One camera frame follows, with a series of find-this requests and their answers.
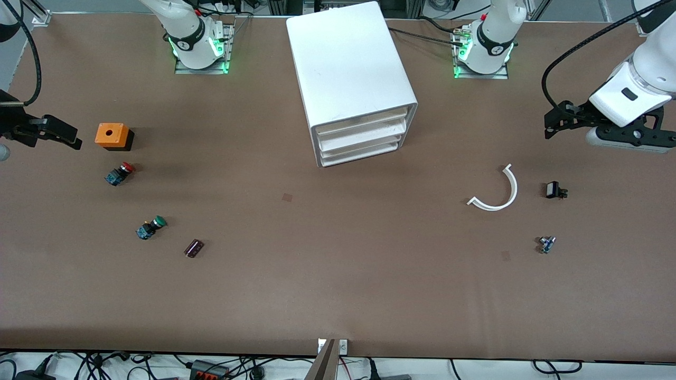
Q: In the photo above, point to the green push button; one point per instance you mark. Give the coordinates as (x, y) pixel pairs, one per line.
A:
(151, 227)

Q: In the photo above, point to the black red power strip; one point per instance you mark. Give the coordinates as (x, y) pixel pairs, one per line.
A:
(208, 370)

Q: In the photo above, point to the black camera bracket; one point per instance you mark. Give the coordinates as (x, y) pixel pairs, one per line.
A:
(649, 134)
(13, 122)

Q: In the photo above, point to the small blue potentiometer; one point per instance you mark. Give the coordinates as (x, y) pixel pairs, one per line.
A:
(546, 245)

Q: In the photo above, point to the small white bracket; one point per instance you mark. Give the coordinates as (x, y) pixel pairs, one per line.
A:
(343, 347)

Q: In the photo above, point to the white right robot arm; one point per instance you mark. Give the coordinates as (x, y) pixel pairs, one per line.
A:
(190, 47)

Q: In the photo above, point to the aluminium frame profile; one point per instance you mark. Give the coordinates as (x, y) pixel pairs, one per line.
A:
(38, 15)

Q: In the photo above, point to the black left camera bracket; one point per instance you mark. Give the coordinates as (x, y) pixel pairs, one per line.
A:
(649, 134)

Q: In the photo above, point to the orange box with hole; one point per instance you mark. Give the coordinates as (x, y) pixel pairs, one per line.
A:
(109, 134)

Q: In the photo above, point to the brown wooden bar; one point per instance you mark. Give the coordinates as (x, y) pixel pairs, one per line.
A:
(322, 364)

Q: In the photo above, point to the dark maroon capacitor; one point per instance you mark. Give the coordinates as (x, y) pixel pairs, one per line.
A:
(194, 248)

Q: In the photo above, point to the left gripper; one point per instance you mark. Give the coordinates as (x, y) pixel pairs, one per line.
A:
(581, 113)

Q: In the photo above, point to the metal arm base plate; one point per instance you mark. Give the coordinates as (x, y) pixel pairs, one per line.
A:
(228, 47)
(501, 75)

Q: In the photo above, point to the black right camera bracket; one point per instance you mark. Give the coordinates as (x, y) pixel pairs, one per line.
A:
(13, 122)

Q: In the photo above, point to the red push button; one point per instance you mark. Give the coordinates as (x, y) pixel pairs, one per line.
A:
(120, 173)

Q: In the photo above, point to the white drawer cabinet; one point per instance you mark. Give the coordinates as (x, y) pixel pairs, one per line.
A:
(343, 53)

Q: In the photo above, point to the white curved plastic strip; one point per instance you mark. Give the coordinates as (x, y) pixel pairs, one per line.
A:
(513, 190)

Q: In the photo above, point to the black power adapter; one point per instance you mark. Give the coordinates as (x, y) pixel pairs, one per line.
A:
(34, 376)

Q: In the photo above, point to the white plastic drawer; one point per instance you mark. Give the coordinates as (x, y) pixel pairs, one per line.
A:
(364, 146)
(362, 134)
(362, 157)

